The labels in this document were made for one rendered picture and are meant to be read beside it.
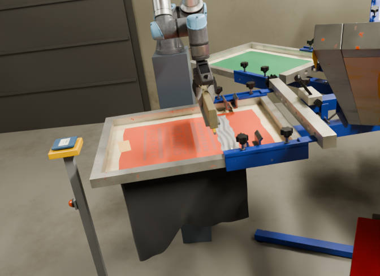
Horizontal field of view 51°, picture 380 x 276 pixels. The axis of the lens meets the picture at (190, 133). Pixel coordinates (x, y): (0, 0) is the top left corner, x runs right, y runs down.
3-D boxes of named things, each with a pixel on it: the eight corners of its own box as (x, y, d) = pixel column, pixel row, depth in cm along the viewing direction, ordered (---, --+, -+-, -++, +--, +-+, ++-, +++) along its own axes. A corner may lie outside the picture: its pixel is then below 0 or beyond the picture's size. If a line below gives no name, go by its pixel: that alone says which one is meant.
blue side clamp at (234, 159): (226, 171, 144) (224, 154, 141) (224, 164, 148) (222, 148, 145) (309, 158, 145) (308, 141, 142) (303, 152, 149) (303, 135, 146)
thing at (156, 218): (143, 262, 167) (122, 175, 149) (143, 255, 170) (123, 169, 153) (252, 244, 168) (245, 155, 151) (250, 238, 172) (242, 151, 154)
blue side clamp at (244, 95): (206, 115, 194) (204, 101, 191) (205, 111, 199) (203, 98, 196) (267, 105, 195) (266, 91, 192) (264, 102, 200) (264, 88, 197)
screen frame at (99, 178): (91, 188, 143) (89, 179, 141) (107, 124, 196) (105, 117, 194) (308, 154, 145) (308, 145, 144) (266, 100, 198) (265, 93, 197)
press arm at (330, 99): (305, 114, 168) (305, 103, 166) (300, 109, 173) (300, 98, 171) (345, 108, 168) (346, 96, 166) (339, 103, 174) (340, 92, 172)
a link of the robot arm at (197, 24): (204, 12, 156) (206, 14, 149) (208, 39, 161) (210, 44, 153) (185, 14, 156) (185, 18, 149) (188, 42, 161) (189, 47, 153)
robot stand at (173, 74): (184, 225, 270) (155, 49, 220) (211, 223, 269) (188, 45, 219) (183, 243, 254) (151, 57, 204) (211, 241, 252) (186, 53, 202)
